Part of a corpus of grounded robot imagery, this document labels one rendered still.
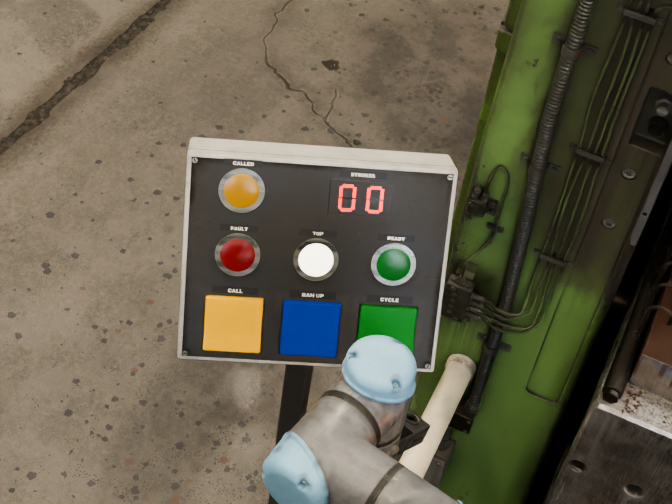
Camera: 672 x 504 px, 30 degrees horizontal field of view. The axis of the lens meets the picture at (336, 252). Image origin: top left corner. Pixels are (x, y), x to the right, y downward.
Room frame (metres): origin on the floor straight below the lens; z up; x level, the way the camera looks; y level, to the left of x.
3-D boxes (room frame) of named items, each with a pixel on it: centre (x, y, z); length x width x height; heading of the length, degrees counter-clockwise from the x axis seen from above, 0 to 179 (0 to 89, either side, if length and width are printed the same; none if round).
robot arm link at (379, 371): (0.76, -0.06, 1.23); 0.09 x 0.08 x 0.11; 151
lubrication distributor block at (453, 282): (1.27, -0.21, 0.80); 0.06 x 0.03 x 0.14; 72
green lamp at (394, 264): (1.06, -0.08, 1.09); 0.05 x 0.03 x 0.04; 72
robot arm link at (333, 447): (0.66, -0.03, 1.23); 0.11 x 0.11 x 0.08; 61
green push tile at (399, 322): (1.02, -0.08, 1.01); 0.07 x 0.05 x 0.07; 97
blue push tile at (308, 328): (1.00, 0.02, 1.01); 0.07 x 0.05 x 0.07; 97
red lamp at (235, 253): (1.04, 0.12, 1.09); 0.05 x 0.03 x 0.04; 72
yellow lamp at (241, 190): (1.08, 0.13, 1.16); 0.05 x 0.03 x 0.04; 72
